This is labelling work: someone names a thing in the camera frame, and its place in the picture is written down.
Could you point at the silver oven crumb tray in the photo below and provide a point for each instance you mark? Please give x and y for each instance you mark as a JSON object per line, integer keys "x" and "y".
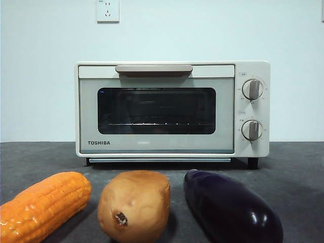
{"x": 159, "y": 160}

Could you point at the cream Toshiba toaster oven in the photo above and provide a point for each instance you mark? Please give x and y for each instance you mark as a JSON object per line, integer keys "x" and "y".
{"x": 250, "y": 68}

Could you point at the brown potato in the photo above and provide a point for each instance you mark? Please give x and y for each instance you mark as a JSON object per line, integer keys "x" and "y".
{"x": 136, "y": 202}

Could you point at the beige round oven knob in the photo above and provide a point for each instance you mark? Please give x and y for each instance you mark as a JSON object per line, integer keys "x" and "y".
{"x": 252, "y": 130}
{"x": 252, "y": 89}

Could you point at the dark purple eggplant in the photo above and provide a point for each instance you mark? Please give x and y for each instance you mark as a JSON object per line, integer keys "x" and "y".
{"x": 227, "y": 207}

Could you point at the white wall power socket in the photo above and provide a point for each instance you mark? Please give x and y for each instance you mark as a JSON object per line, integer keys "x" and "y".
{"x": 108, "y": 11}

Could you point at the orange corn cob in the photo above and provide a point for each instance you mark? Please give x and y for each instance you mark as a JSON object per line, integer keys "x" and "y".
{"x": 45, "y": 202}

